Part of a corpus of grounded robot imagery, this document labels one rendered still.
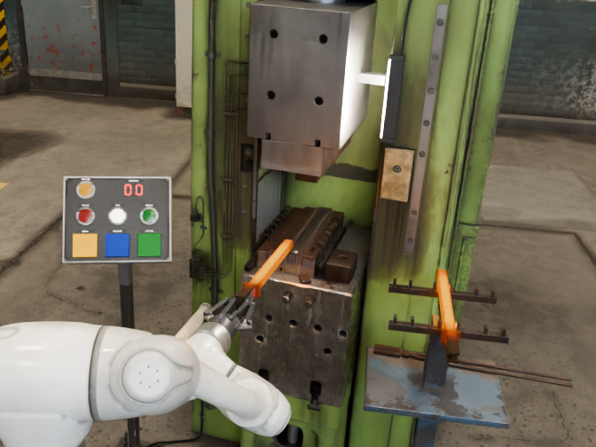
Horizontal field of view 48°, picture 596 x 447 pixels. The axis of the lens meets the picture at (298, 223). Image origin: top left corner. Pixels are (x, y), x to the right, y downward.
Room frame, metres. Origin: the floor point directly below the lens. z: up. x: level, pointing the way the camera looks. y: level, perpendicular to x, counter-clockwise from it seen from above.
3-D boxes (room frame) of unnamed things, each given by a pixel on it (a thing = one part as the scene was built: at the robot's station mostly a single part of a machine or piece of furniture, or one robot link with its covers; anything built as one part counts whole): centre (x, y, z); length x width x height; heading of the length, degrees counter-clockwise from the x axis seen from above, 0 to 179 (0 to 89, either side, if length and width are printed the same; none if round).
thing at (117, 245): (1.93, 0.57, 1.01); 0.07 x 0.05 x 0.07; 100
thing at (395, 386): (1.64, -0.43, 0.75); 0.40 x 0.30 x 0.02; 84
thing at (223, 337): (1.33, 0.19, 1.06); 0.09 x 0.06 x 0.09; 75
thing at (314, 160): (2.19, -0.02, 1.32); 0.42 x 0.20 x 0.10; 165
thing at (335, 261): (2.00, -0.15, 0.95); 0.12 x 0.08 x 0.06; 165
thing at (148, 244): (1.94, 0.48, 1.01); 0.07 x 0.05 x 0.07; 100
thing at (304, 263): (2.19, -0.02, 0.96); 0.42 x 0.20 x 0.09; 165
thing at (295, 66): (2.18, -0.06, 1.56); 0.42 x 0.39 x 0.40; 165
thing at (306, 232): (2.18, -0.05, 0.99); 0.42 x 0.05 x 0.01; 165
